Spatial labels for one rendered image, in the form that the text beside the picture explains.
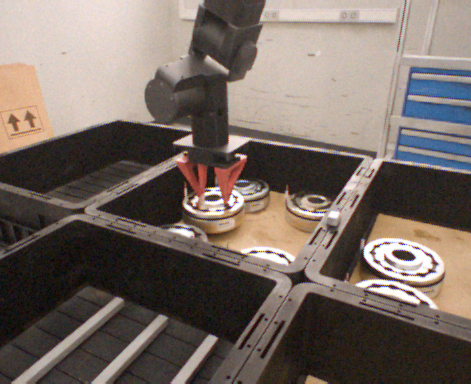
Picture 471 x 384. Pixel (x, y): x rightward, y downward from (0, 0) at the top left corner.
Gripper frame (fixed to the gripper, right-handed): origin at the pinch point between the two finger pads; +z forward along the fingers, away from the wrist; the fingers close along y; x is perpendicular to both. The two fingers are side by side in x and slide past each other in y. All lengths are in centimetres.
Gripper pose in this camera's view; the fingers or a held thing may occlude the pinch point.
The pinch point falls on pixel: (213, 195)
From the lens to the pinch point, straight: 66.1
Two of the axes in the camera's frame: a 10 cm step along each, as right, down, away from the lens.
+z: 0.3, 9.1, 4.2
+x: 5.0, -3.8, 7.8
